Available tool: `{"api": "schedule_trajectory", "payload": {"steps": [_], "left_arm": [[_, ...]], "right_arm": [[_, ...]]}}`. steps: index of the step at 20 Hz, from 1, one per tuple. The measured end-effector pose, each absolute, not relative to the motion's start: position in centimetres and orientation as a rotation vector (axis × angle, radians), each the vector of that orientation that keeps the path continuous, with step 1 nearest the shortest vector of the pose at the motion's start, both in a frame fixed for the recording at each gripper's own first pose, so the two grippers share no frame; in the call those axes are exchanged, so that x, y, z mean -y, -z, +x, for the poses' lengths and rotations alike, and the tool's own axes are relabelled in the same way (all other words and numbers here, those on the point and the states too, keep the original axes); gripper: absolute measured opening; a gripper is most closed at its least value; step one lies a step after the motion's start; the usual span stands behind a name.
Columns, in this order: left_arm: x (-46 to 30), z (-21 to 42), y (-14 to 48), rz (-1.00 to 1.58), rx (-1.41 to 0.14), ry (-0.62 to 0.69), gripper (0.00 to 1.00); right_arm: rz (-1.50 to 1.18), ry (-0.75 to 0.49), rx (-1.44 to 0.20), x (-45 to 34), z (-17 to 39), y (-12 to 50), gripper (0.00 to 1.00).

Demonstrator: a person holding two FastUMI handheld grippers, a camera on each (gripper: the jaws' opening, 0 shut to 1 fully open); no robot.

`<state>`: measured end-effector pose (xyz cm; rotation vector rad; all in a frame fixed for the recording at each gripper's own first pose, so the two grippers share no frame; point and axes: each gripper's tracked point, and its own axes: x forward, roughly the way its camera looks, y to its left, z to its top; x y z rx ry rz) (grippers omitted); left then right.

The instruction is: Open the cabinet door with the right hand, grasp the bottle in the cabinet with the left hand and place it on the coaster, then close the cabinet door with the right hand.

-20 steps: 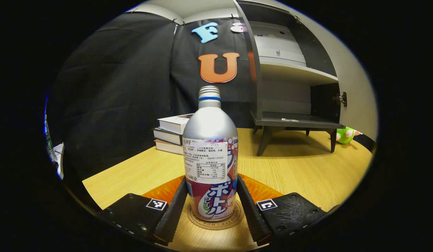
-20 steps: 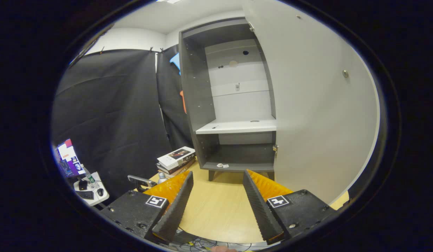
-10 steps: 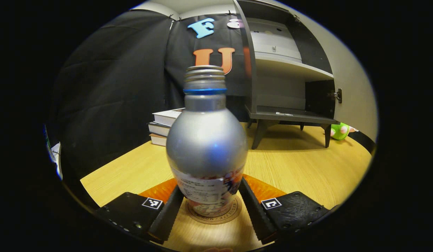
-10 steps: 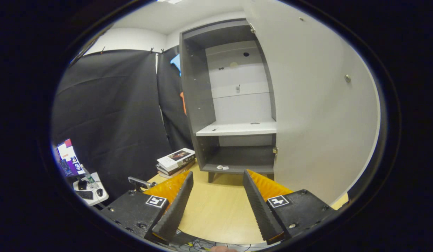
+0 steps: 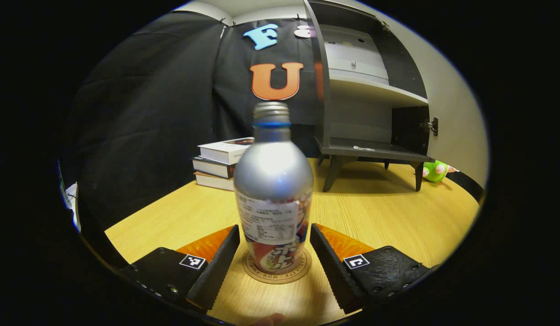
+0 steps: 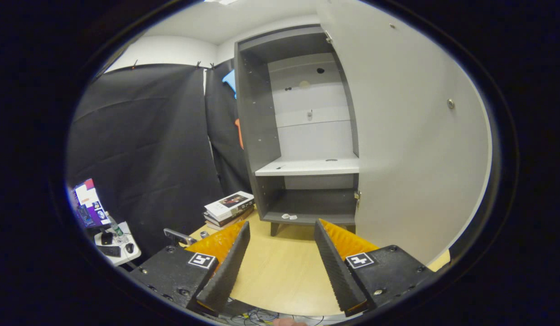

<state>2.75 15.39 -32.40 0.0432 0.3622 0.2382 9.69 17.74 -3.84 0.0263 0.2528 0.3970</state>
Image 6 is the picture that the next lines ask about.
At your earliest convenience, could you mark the small clear bottle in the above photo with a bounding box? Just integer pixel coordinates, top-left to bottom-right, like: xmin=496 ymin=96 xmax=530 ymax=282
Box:
xmin=107 ymin=213 xmax=125 ymax=238

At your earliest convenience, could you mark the white side table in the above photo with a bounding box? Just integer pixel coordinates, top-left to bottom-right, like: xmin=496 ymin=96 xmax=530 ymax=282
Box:
xmin=93 ymin=221 xmax=142 ymax=267

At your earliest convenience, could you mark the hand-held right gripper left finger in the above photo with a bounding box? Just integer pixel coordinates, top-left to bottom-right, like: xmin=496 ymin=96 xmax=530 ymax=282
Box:
xmin=128 ymin=221 xmax=251 ymax=317

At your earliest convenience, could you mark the beige cabinet door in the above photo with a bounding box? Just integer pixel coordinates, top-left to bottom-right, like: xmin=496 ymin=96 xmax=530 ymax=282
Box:
xmin=316 ymin=0 xmax=492 ymax=265

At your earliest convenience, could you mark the white book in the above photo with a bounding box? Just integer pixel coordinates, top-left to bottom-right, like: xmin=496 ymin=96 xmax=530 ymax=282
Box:
xmin=204 ymin=191 xmax=255 ymax=222

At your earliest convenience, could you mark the grey cabinet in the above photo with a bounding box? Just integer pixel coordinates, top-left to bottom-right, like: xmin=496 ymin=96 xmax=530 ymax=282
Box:
xmin=234 ymin=25 xmax=360 ymax=237

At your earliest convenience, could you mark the black backdrop cloth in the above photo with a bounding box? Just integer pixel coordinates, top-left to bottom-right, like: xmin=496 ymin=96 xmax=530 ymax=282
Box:
xmin=67 ymin=59 xmax=253 ymax=263

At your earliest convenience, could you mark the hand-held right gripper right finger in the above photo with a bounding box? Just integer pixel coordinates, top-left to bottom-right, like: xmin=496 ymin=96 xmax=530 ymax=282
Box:
xmin=314 ymin=219 xmax=437 ymax=317

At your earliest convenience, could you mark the colourful screen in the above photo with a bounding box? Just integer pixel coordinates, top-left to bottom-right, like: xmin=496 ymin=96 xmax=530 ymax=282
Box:
xmin=71 ymin=178 xmax=111 ymax=229

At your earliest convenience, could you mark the dark brown book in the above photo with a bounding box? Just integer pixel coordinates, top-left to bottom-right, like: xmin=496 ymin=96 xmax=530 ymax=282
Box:
xmin=203 ymin=206 xmax=256 ymax=231

